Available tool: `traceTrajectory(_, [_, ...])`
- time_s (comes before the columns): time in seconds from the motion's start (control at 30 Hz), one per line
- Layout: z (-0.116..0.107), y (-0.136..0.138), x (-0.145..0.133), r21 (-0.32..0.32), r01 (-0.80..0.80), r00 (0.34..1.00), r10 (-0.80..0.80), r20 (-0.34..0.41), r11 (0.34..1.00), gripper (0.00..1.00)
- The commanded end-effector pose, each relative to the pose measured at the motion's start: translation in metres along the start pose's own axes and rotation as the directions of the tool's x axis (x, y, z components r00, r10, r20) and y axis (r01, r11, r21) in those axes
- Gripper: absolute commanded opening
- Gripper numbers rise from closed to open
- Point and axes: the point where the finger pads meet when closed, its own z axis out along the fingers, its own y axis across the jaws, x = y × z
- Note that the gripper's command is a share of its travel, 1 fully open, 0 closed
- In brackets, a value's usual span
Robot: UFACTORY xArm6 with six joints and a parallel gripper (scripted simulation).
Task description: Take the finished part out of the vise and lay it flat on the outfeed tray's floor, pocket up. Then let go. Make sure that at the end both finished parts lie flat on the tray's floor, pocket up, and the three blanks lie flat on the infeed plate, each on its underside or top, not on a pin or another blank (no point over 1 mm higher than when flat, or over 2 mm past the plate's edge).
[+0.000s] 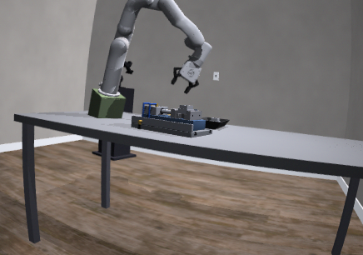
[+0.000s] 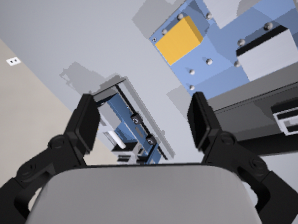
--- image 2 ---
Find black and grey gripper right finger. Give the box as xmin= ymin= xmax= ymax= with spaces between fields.
xmin=187 ymin=92 xmax=298 ymax=224

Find yellow rectangular block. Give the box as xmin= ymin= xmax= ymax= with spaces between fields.
xmin=155 ymin=16 xmax=204 ymax=65

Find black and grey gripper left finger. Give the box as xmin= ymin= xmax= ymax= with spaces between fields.
xmin=0 ymin=94 xmax=101 ymax=224

